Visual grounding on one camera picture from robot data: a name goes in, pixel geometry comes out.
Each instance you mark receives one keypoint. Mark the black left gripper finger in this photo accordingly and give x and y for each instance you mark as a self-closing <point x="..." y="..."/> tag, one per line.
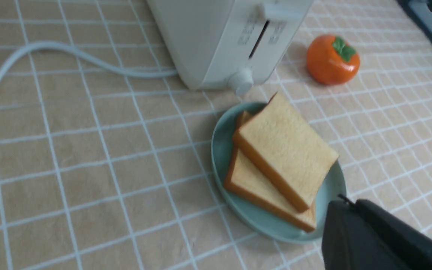
<point x="363" y="236"/>

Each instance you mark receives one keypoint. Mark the toasted bread slice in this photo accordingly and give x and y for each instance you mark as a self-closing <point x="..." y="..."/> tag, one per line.
<point x="287" y="150"/>
<point x="245" y="179"/>

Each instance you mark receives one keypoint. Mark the light green round plate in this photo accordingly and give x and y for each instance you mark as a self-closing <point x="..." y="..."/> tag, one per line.
<point x="256" y="217"/>

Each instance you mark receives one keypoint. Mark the orange persimmon with leaf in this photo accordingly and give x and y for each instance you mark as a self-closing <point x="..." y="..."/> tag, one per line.
<point x="331" y="61"/>

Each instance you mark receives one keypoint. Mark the white two-slot toaster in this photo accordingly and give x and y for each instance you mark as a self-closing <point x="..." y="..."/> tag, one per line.
<point x="227" y="44"/>

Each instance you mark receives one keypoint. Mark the checkered peach tablecloth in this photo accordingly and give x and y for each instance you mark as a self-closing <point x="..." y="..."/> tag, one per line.
<point x="100" y="171"/>

